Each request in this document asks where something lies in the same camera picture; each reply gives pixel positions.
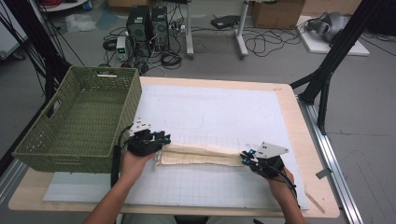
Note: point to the person's right hand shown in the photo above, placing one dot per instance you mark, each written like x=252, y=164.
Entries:
x=280, y=186

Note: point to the grey rounded device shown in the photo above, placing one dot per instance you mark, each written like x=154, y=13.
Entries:
x=331, y=25

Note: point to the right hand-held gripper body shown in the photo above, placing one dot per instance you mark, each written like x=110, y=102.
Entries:
x=269, y=166

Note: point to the white floor board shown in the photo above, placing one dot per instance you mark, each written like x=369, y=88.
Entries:
x=317, y=46

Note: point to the slim black computer tower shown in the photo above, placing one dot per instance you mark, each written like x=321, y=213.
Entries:
x=160, y=28

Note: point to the cream printed cloth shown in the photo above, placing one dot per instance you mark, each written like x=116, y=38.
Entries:
x=199, y=155

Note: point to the green woven basket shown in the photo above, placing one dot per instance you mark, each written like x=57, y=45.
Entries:
x=81, y=118

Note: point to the black flat device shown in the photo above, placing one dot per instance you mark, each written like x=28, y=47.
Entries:
x=224, y=21

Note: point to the white grid mat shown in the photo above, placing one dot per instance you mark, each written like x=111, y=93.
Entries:
x=205, y=109

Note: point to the grey tape piece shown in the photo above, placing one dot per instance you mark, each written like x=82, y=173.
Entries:
x=323, y=173

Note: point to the person's light pants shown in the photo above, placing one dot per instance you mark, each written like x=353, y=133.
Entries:
x=149, y=220

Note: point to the round white table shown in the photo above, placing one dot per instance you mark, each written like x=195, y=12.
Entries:
x=67, y=5

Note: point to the large black computer tower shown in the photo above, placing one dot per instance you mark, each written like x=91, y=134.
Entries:
x=138, y=29

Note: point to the clear plastic bag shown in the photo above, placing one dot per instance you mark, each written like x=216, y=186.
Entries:
x=80, y=22

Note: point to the thin wooden stick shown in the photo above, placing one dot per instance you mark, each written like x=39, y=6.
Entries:
x=315, y=202

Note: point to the large cardboard box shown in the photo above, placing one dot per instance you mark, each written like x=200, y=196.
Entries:
x=277, y=14

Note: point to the person's left hand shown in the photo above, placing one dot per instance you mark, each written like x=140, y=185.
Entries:
x=134, y=168

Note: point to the black metal frame stand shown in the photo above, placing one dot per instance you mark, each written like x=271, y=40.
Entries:
x=339, y=46

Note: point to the small white power supply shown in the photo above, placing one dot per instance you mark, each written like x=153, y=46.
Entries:
x=121, y=48

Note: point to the aluminium rail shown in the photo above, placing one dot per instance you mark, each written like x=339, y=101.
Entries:
x=336, y=174
x=12, y=180

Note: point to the white desk leg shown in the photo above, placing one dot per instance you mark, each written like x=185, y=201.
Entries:
x=241, y=34
x=189, y=31

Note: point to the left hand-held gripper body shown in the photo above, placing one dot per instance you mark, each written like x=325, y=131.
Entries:
x=141, y=144

